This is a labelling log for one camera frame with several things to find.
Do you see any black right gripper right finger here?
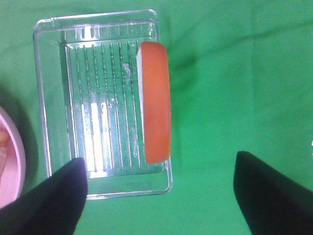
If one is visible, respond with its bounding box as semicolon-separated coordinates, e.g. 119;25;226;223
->
233;151;313;235

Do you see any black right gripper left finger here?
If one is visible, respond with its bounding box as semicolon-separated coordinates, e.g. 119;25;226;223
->
0;158;88;235

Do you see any toy bread slice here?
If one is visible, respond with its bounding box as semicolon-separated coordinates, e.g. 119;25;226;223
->
136;42;172;164

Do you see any pink round plate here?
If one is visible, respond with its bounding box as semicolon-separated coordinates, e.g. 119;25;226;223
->
0;108;26;208

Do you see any green tablecloth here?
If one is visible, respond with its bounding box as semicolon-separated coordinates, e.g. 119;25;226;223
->
0;0;313;235

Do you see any right clear plastic tray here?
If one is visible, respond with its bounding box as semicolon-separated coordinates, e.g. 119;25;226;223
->
33;9;173;200

